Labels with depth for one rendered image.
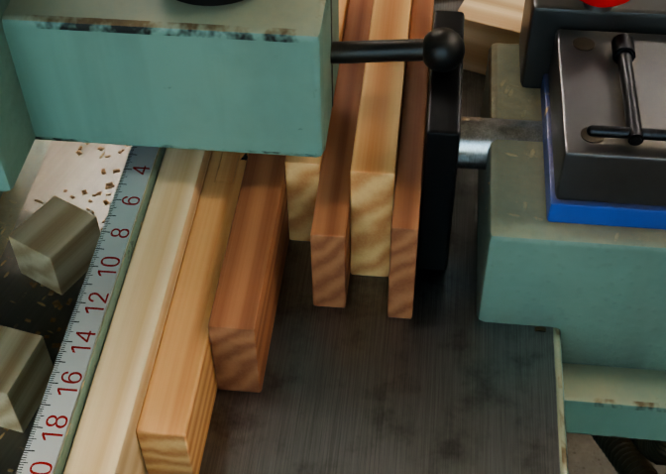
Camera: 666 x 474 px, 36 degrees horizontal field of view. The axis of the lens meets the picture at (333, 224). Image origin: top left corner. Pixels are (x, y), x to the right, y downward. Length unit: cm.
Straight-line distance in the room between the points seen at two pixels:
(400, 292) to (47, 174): 33
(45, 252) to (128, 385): 23
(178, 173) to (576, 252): 19
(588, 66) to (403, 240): 11
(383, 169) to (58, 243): 24
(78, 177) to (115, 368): 31
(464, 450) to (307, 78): 17
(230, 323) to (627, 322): 19
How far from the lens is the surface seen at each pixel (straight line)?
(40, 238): 64
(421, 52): 47
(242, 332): 43
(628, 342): 51
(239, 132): 47
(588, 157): 44
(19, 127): 48
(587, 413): 52
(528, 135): 50
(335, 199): 47
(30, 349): 58
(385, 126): 48
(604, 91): 47
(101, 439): 41
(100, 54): 46
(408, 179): 47
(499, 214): 46
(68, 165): 73
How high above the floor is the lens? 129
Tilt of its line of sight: 47 degrees down
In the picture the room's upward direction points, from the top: 1 degrees counter-clockwise
